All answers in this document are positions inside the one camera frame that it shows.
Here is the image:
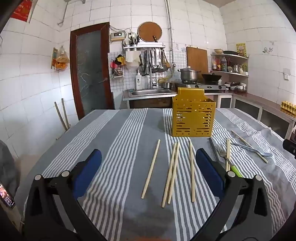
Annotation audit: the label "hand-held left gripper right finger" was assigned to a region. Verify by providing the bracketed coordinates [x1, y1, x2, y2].
[195, 148, 281, 241]

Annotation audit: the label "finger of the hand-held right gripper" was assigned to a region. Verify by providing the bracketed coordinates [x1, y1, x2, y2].
[282, 139, 296, 159]

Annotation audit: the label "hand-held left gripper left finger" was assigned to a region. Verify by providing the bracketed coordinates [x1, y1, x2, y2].
[24, 149, 107, 241]

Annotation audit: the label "dark metal knife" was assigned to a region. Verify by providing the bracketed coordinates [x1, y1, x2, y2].
[209, 137, 219, 163]

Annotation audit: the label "green-handled metal fork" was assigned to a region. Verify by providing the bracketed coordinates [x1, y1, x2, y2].
[218, 148, 244, 178]

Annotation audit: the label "metal spoon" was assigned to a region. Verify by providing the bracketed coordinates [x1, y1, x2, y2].
[232, 143, 273, 157]

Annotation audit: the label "yellow perforated utensil holder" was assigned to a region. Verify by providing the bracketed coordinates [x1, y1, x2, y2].
[172, 87, 216, 138]

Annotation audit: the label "egg carton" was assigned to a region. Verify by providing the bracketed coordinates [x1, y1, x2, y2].
[280, 100, 296, 115]

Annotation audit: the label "grey white striped tablecloth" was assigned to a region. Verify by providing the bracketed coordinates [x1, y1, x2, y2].
[14, 108, 296, 241]

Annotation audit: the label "kitchen counter cabinet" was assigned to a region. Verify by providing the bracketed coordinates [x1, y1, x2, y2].
[122, 89, 296, 139]

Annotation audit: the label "wooden stick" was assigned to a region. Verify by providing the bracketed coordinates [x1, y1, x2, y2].
[61, 98, 71, 130]
[54, 101, 69, 131]

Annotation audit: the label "cluster of steel bowls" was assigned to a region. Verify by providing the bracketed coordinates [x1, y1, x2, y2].
[225, 82, 248, 93]

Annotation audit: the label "person's grey clothing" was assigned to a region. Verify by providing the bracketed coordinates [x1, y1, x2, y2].
[0, 139, 19, 197]

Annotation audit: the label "steel gas stove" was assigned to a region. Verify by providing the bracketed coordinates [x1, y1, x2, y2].
[179, 81, 226, 91]

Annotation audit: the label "mobile phone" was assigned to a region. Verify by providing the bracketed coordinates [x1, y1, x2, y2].
[0, 183, 16, 208]

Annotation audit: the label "black wok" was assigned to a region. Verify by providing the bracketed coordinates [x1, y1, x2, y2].
[202, 72, 222, 83]

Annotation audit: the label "white corner shelf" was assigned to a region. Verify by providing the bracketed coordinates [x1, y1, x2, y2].
[210, 53, 250, 77]

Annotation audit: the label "steel sink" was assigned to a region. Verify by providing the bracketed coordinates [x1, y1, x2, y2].
[128, 89, 177, 97]

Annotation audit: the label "steel pot with lid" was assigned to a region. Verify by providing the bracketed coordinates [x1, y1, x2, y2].
[178, 66, 201, 82]

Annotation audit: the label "brown frosted glass door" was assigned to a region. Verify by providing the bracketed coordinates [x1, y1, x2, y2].
[70, 22, 114, 120]

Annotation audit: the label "row of condiment bottles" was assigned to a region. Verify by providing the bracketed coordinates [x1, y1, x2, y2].
[212, 56, 248, 74]

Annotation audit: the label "metal faucet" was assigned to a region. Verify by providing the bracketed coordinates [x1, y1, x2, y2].
[148, 67, 158, 90]

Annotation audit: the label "rectangular wooden cutting board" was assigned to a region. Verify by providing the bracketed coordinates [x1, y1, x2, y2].
[186, 47, 209, 74]

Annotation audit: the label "hanging plastic bag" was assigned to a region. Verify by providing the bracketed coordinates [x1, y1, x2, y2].
[55, 46, 70, 71]

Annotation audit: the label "yellow black gloves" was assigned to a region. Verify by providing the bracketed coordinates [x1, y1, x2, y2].
[111, 54, 125, 67]

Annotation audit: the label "hanging washboard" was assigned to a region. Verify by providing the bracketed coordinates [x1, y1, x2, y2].
[51, 47, 58, 69]

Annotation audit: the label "row of hanging ladles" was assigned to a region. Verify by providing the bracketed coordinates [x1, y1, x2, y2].
[143, 49, 171, 75]

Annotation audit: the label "white towel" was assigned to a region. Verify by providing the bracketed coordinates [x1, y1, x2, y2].
[125, 51, 141, 67]

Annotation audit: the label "round wooden board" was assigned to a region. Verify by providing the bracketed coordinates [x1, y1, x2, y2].
[138, 22, 163, 42]

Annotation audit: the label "yellow wall picture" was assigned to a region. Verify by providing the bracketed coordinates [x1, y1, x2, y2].
[236, 42, 246, 57]

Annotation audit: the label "metal wall rack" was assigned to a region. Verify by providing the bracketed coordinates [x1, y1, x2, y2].
[122, 44, 166, 50]

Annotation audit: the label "wall electrical box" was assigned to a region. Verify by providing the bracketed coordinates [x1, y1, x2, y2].
[110, 32, 126, 42]

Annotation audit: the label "white wall pipe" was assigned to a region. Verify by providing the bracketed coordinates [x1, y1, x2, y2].
[57, 0, 174, 67]

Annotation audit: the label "red wall poster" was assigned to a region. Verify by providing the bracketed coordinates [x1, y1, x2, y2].
[11, 0, 32, 23]

